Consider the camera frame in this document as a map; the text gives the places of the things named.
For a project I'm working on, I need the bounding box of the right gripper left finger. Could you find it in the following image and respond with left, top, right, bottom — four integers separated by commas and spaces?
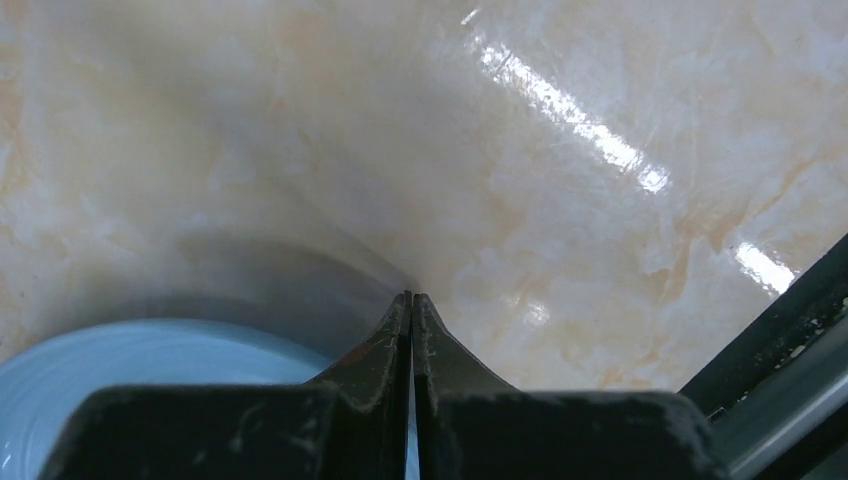
40, 292, 412, 479

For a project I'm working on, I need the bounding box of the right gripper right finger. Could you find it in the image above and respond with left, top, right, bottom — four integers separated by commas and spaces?
411, 294, 728, 479

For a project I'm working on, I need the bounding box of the blue plate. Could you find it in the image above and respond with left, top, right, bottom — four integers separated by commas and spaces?
0, 319, 421, 480

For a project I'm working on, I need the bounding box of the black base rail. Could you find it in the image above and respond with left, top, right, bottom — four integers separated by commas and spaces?
680, 239, 847, 479

